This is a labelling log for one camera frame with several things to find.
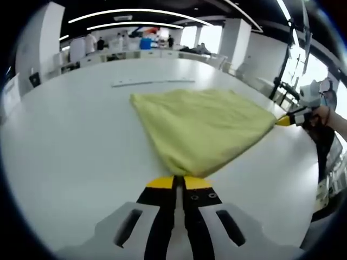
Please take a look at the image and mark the short ceiling light strip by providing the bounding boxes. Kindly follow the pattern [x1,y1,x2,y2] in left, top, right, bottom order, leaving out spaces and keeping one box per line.
[86,21,185,31]

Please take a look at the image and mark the white counter cabinets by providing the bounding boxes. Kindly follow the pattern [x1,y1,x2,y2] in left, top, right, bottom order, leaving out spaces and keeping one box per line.
[61,48,228,72]

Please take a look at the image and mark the yellow blue black garment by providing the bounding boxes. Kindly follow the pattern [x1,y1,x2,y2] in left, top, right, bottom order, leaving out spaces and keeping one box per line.
[129,88,279,179]

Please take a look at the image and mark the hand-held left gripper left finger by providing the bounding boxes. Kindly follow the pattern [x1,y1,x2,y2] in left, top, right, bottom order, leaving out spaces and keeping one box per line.
[93,175,176,260]

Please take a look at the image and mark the long ceiling light strip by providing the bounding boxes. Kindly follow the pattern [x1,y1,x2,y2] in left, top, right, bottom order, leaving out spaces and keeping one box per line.
[67,8,215,27]

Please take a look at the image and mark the black chair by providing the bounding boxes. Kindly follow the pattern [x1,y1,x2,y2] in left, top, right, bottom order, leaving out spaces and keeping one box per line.
[28,71,42,88]

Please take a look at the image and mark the black stand post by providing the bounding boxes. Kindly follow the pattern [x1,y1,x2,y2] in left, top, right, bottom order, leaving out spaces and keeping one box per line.
[269,21,297,100]

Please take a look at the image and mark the blue crate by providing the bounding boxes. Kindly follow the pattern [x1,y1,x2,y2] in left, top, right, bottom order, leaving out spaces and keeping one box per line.
[139,36,153,50]

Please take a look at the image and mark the white storage box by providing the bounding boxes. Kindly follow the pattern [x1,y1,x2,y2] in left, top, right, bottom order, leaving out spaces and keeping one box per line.
[0,74,22,115]

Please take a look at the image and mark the person's right hand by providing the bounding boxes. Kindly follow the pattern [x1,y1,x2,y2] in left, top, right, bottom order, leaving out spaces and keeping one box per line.
[311,106,331,128]

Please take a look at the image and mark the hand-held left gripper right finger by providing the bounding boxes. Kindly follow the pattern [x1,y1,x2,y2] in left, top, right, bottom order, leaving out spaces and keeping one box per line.
[181,175,264,260]

